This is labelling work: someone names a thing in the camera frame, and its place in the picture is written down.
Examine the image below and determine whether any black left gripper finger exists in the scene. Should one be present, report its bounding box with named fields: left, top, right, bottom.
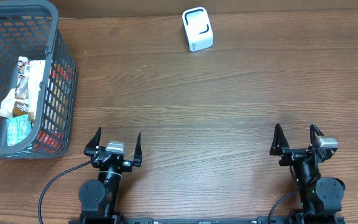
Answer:
left=85, top=127, right=102, bottom=150
left=134, top=133, right=142, bottom=166

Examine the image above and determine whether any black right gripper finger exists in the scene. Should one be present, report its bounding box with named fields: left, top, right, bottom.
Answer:
left=269, top=123, right=290, bottom=156
left=310, top=123, right=324, bottom=146

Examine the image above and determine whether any orange biscuit package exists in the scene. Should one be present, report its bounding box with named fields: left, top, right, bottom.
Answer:
left=33, top=63, right=73, bottom=155

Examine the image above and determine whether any teal wipes packet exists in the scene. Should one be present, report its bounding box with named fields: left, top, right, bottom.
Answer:
left=6, top=114, right=32, bottom=146

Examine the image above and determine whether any white brown snack pouch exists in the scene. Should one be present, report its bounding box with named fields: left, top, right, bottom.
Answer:
left=0, top=56, right=45, bottom=123

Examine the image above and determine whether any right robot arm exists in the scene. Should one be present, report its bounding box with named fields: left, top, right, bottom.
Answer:
left=267, top=123, right=346, bottom=223

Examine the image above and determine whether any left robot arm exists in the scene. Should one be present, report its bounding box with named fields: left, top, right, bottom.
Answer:
left=78, top=129, right=142, bottom=223

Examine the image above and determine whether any white barcode scanner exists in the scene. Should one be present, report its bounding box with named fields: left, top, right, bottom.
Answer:
left=181, top=7, right=214, bottom=52

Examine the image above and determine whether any grey plastic shopping basket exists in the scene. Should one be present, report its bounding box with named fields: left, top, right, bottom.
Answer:
left=0, top=1, right=78, bottom=159

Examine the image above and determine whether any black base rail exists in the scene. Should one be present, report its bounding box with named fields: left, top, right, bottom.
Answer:
left=68, top=216, right=346, bottom=224

